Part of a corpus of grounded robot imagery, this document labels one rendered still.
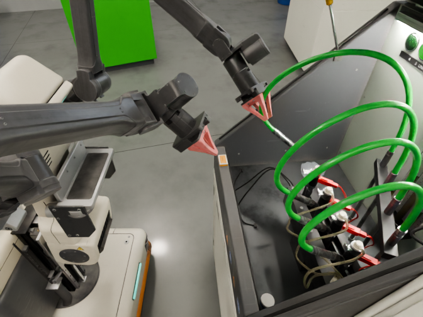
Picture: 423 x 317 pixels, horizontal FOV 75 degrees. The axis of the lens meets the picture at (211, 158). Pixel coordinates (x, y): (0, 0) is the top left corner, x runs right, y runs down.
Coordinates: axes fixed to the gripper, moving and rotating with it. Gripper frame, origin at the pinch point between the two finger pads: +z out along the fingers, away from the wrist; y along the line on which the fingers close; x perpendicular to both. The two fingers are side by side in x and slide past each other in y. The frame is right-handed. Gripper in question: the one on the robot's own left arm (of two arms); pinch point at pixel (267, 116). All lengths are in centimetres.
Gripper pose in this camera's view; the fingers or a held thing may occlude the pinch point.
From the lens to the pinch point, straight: 82.9
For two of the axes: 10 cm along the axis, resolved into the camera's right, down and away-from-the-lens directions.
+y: 5.4, -4.0, 7.4
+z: 5.4, 8.4, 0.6
